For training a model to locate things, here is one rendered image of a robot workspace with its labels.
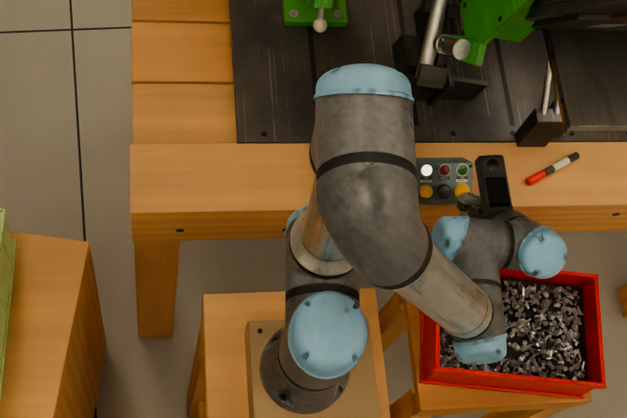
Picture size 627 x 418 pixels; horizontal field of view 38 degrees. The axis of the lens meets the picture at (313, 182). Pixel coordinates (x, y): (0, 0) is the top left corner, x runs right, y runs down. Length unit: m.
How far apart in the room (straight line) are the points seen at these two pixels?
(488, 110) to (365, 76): 0.85
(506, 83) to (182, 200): 0.71
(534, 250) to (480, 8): 0.51
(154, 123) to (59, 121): 1.03
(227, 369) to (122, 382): 0.89
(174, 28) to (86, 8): 1.11
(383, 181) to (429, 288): 0.19
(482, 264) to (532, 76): 0.68
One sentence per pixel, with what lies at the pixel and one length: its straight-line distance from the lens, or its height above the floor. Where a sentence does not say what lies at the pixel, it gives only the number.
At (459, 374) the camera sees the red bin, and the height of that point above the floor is 0.91.
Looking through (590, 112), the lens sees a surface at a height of 1.13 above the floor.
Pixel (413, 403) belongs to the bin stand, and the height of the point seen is 0.76.
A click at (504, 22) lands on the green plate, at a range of 1.65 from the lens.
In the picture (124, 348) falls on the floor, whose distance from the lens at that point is 2.52.
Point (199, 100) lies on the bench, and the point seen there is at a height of 0.88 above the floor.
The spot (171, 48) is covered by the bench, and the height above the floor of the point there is 0.88.
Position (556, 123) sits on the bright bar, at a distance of 1.80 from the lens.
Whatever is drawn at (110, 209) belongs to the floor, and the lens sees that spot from 2.64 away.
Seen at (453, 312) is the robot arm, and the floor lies 1.33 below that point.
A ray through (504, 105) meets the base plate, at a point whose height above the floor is 0.90.
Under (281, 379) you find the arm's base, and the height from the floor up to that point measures 0.99.
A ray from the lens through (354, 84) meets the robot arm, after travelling 1.05.
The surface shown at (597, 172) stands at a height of 0.90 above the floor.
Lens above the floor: 2.45
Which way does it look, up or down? 64 degrees down
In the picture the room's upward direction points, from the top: 22 degrees clockwise
